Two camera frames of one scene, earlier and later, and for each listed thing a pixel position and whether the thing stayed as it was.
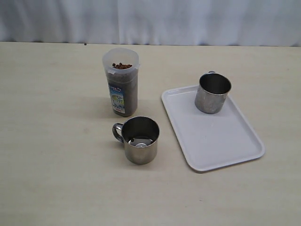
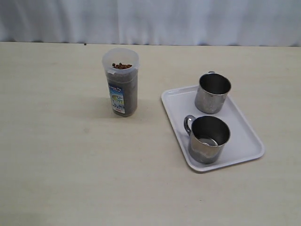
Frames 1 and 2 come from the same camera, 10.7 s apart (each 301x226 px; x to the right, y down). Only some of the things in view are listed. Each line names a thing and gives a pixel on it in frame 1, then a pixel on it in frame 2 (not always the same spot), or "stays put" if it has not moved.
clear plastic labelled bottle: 122,66 stays put
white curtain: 223,22 stays put
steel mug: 213,88 stays put
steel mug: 140,135 to 209,135
